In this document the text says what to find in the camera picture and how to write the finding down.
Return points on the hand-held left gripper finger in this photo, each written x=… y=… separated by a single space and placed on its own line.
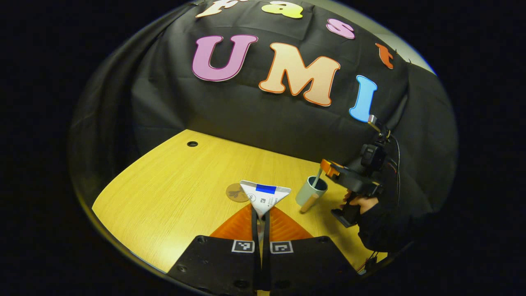
x=267 y=267
x=257 y=267

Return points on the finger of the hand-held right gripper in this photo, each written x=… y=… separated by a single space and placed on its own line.
x=357 y=181

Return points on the pale green toothbrush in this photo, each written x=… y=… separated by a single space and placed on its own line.
x=317 y=177

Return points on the white toothpaste tube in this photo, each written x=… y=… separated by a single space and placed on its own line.
x=263 y=199

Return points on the round brown coaster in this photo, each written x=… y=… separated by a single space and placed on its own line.
x=234 y=193

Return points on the black backdrop cloth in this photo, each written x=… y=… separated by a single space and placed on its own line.
x=246 y=111

